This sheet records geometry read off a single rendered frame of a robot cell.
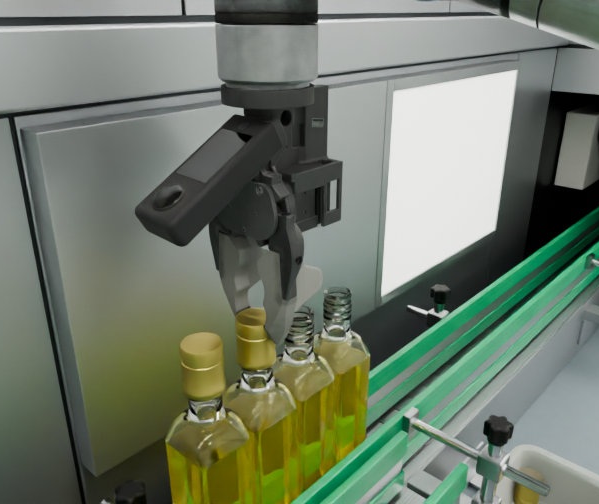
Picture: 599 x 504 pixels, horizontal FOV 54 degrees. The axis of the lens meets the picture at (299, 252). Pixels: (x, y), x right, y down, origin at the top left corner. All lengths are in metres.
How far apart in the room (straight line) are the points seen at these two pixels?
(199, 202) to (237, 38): 0.12
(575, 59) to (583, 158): 0.26
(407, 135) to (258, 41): 0.48
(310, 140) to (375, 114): 0.32
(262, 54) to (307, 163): 0.10
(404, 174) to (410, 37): 0.19
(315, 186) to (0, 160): 0.25
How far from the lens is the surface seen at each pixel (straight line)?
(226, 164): 0.42
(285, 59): 0.42
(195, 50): 0.58
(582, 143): 1.55
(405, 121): 0.86
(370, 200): 0.81
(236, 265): 0.49
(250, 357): 0.51
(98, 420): 0.61
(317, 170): 0.46
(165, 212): 0.41
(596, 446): 1.11
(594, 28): 0.46
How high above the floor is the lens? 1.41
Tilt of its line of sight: 23 degrees down
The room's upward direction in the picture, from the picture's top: straight up
